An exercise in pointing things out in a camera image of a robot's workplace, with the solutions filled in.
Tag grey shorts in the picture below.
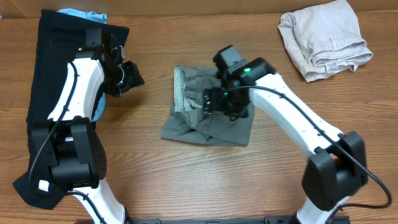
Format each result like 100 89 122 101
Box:
162 65 254 146

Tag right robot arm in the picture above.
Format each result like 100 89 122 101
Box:
203 45 368 223

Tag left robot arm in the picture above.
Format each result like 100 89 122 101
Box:
28 29 144 223

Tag light blue garment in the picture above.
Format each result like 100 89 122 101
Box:
58 8 108 24

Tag black garment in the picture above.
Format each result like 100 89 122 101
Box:
14 10 129 210

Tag folded beige shorts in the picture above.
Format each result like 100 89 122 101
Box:
278 0 373 83

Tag left black cable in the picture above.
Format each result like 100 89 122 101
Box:
27 60 108 224

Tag black cable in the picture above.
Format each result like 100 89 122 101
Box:
27 60 108 224
223 85 393 224

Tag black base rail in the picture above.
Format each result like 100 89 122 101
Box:
124 215 352 224

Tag right black cable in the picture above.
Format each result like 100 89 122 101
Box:
223 85 393 224

